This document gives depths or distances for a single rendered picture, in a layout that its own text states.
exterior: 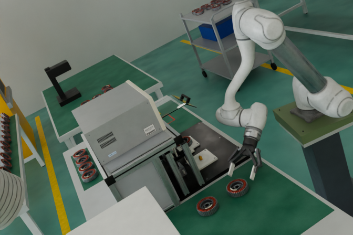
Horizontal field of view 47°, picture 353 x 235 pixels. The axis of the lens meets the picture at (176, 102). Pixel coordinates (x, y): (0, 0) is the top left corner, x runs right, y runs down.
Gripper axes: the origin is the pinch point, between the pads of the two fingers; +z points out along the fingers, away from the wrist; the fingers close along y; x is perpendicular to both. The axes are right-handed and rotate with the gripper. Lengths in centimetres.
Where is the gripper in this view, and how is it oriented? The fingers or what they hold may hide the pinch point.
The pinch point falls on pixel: (240, 175)
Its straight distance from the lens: 214.6
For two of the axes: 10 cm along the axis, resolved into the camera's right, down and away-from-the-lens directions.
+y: 7.2, 0.1, -6.9
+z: -3.2, 8.9, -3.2
